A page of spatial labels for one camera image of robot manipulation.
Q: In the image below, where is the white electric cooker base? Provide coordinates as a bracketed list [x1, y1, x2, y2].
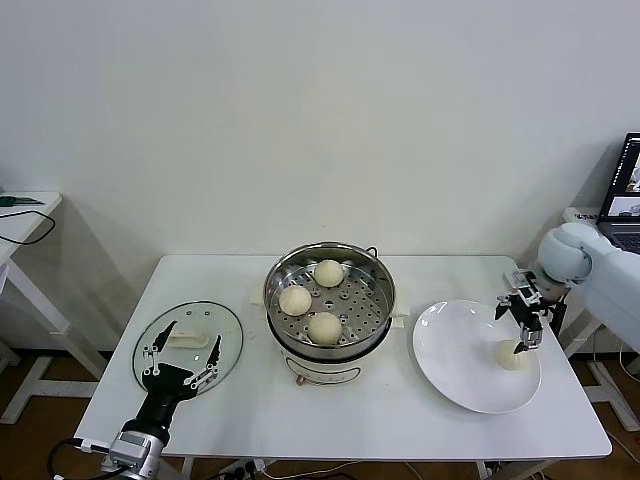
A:
[267, 314, 405, 389]

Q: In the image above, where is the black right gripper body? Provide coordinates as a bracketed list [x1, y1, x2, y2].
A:
[509, 287, 546, 329]

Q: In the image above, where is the white power strip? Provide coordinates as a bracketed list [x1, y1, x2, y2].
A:
[218, 458, 269, 480]

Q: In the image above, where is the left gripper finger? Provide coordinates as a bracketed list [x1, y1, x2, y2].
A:
[141, 319, 179, 377]
[183, 334, 223, 390]

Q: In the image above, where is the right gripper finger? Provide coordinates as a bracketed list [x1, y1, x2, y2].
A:
[513, 322, 545, 355]
[493, 293, 516, 322]

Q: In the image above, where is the stainless steel steamer basket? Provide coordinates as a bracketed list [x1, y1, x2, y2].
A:
[248, 241, 412, 359]

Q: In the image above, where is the white round plate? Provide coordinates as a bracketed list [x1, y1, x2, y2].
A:
[411, 299, 543, 415]

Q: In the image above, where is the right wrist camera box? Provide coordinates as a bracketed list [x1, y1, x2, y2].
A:
[501, 268, 539, 292]

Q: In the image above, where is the thin black cable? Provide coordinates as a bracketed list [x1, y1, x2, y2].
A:
[0, 209, 57, 246]

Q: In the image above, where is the round glass pot lid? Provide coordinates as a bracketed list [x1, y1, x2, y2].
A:
[131, 299, 245, 401]

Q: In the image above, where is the white steamed baozi bun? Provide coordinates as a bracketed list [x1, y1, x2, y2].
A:
[495, 338, 531, 373]
[313, 259, 345, 289]
[278, 285, 313, 317]
[306, 310, 344, 346]

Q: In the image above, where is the black laptop power cable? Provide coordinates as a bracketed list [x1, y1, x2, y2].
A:
[546, 294, 567, 337]

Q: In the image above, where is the dark grey laptop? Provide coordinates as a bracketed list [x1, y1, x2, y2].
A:
[596, 132, 640, 256]

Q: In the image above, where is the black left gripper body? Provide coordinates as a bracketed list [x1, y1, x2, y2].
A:
[135, 362, 200, 439]

